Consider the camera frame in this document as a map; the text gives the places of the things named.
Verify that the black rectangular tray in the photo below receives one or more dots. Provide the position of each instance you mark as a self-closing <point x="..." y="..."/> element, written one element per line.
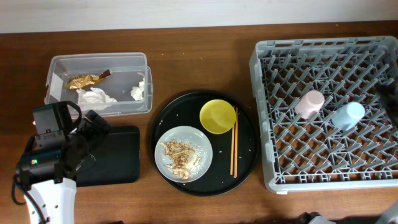
<point x="116" y="160"/>

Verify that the right wooden chopstick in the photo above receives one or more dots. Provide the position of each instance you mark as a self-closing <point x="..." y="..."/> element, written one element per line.
<point x="235" y="167"/>

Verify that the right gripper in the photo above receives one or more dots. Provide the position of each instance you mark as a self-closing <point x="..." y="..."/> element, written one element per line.
<point x="390" y="103"/>

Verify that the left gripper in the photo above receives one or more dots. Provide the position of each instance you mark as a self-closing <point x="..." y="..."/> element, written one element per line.
<point x="85" y="125"/>

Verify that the pink cup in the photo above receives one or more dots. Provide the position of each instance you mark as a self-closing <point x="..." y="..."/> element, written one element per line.
<point x="310" y="103"/>

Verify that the wooden chopstick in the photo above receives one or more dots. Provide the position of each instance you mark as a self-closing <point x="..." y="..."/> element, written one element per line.
<point x="235" y="167"/>
<point x="231" y="170"/>

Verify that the large white tissue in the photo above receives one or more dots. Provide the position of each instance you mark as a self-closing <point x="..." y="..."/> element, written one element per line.
<point x="95" y="95"/>

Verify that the grey plate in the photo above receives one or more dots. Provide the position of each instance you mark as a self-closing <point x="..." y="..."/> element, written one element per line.
<point x="189" y="135"/>

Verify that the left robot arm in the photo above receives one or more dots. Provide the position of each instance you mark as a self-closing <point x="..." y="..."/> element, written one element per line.
<point x="49" y="202"/>

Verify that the round black tray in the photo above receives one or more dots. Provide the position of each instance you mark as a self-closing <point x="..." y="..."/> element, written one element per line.
<point x="184" y="111"/>

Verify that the light blue cup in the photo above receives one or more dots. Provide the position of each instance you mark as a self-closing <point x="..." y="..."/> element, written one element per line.
<point x="348" y="116"/>

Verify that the small white tissue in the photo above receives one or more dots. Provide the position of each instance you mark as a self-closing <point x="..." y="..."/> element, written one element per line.
<point x="137" y="92"/>

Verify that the clear plastic bin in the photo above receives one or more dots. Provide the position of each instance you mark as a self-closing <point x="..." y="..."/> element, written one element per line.
<point x="127" y="70"/>

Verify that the yellow bowl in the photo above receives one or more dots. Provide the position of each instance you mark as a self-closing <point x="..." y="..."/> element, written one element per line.
<point x="217" y="116"/>

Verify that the left wooden chopstick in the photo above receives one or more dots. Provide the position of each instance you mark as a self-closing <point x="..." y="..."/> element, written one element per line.
<point x="231" y="170"/>

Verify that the gold snack wrapper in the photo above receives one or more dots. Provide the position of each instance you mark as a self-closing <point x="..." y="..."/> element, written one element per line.
<point x="82" y="81"/>

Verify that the grey dishwasher rack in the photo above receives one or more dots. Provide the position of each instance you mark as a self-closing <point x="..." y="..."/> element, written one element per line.
<point x="312" y="154"/>

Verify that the food scraps on plate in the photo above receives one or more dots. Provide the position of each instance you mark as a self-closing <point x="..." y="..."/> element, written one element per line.
<point x="185" y="159"/>

